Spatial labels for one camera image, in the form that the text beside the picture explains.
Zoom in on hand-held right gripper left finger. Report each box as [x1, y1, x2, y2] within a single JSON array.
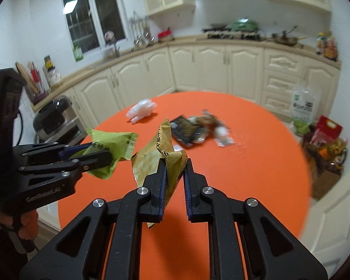
[[19, 157, 168, 280]]

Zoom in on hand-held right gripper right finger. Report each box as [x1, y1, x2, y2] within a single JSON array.
[[183, 159, 329, 280]]

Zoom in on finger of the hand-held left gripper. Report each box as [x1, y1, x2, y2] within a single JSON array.
[[13, 142, 95, 164], [19, 151, 112, 182]]

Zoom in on green snack packet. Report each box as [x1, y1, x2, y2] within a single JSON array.
[[84, 128, 139, 180]]

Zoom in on yellow snack packet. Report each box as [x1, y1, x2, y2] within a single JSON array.
[[130, 118, 188, 230]]

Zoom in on black snack packet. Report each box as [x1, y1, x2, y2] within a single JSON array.
[[169, 115, 208, 147]]

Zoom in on white plastic bag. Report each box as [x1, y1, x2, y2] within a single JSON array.
[[125, 99, 158, 124]]

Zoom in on silver clear wrapper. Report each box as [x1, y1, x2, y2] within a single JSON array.
[[212, 125, 236, 147]]

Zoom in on brown snack wrapper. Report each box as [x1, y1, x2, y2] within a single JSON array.
[[189, 109, 226, 132]]

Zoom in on person's left hand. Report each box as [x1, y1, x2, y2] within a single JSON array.
[[0, 209, 39, 240]]

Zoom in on black rice cooker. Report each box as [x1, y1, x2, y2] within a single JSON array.
[[32, 94, 88, 144]]

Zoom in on chopstick holder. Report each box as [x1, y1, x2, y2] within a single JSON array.
[[15, 60, 50, 104]]

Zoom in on orange round table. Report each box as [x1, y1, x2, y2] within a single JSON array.
[[58, 91, 313, 280]]

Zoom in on white printed jar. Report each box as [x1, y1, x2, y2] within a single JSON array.
[[43, 54, 63, 90]]

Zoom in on sliding window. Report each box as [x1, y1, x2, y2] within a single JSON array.
[[59, 0, 128, 55]]

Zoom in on cream lower kitchen cabinets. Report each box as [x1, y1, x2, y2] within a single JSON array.
[[17, 35, 342, 158]]

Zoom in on hanging utensil rack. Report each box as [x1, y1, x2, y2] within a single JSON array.
[[128, 11, 155, 49]]

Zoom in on cardboard box of goods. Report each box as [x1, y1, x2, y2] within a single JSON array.
[[301, 134, 349, 201]]

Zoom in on clear rice bag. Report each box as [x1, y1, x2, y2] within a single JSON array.
[[290, 83, 322, 136]]

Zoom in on white door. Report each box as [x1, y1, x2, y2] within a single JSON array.
[[297, 163, 350, 278]]

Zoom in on red box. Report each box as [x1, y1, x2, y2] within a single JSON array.
[[310, 115, 343, 150]]

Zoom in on black gas stove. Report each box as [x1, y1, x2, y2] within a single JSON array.
[[196, 31, 265, 42]]

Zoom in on grey wok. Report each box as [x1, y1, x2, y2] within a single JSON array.
[[202, 23, 231, 33]]

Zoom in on green electric pot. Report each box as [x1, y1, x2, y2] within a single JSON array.
[[226, 17, 260, 32]]

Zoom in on steel frying pan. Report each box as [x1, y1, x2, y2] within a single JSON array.
[[265, 25, 308, 47]]

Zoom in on group of condiment bottles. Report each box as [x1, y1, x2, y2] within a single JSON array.
[[316, 31, 339, 62]]

